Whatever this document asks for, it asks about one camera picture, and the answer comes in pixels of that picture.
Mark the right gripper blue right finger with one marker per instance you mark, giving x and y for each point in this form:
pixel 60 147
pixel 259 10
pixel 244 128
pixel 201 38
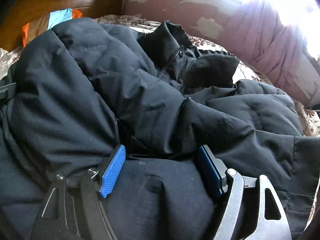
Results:
pixel 248 208

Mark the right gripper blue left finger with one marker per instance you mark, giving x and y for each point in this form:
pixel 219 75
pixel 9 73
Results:
pixel 73 207

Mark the large black padded coat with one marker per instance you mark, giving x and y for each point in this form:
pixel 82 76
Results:
pixel 140 129

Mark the orange brown blue pillow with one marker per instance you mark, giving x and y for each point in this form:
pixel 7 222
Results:
pixel 38 26

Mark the floral white red bedspread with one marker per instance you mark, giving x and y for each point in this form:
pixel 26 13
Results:
pixel 245 70

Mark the wooden bed headboard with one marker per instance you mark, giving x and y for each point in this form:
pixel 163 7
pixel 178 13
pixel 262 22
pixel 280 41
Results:
pixel 24 11

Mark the pink mauve curtain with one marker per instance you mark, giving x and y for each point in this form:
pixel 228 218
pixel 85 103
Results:
pixel 256 35

